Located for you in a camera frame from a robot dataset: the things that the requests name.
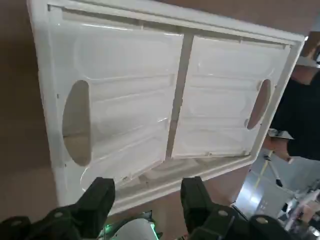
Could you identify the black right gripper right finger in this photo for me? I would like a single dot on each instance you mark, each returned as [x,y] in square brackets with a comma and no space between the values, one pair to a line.
[197,200]

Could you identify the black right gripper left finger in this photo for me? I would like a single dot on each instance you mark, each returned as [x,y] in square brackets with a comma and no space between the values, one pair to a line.
[95,200]

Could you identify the white folding storage box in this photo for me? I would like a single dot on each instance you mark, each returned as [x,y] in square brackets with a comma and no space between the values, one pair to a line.
[125,75]

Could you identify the grey metal cabinet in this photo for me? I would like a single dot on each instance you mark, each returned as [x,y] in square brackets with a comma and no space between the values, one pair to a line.
[262,197]

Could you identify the person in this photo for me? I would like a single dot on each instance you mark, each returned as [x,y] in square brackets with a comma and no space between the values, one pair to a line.
[300,112]

